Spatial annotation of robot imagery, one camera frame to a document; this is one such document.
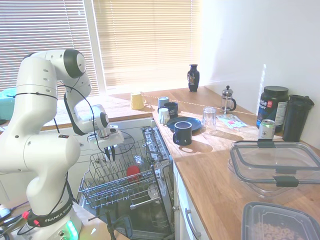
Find clear tumbler glass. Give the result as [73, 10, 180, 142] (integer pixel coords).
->
[201, 106, 217, 135]

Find silver green drink can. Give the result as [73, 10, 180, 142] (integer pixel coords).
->
[257, 118, 276, 141]

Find plain navy mug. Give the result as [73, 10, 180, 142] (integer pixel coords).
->
[172, 121, 193, 146]

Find clear container with clip lid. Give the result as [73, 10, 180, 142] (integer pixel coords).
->
[227, 159, 320, 200]
[229, 139, 320, 187]

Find black camera stand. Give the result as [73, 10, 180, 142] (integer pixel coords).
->
[88, 209, 132, 240]

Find narrow beige window blind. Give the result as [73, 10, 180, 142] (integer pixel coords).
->
[0, 0, 101, 98]

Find paper packets with pink print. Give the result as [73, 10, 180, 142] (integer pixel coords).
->
[215, 114, 248, 129]

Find red speckled mug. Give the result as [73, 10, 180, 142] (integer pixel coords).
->
[125, 164, 142, 183]

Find glass French press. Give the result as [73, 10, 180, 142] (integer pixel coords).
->
[220, 85, 237, 115]

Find pale grey patterned mug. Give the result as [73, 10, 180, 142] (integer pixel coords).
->
[157, 107, 171, 125]

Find black protein powder tub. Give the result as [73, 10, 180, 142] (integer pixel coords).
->
[255, 85, 290, 134]

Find dark blue plate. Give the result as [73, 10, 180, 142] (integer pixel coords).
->
[166, 116, 204, 134]

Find grey wire dishwasher rack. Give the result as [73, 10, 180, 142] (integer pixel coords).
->
[78, 139, 163, 210]

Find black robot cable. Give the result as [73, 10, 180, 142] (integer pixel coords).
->
[52, 74, 136, 157]

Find light blue mug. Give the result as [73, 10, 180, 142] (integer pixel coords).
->
[157, 96, 170, 109]

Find dark blue decorated vase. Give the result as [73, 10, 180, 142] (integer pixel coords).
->
[187, 63, 201, 93]

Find dark navy printed mug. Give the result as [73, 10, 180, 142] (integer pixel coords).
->
[163, 101, 179, 119]

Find clear ribbed drinking glass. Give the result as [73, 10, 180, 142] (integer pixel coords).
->
[133, 154, 146, 171]

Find grey container with cereal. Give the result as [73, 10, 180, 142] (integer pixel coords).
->
[240, 201, 320, 240]

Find teal cloth object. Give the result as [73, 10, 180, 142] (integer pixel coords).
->
[0, 88, 17, 121]

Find stainless steel dishwasher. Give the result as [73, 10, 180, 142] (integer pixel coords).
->
[79, 125, 176, 240]

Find silver curved cabinet handle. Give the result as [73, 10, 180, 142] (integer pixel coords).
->
[184, 207, 202, 239]

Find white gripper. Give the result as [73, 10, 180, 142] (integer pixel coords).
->
[87, 129, 125, 163]

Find wide beige window blind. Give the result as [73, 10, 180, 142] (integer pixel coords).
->
[92, 0, 202, 89]

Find black shaker bottle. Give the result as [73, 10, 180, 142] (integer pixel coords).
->
[282, 94, 315, 143]

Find white cup in dishwasher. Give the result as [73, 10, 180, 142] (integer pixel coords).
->
[146, 184, 161, 201]

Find yellow mug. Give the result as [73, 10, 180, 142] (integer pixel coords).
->
[129, 91, 147, 110]

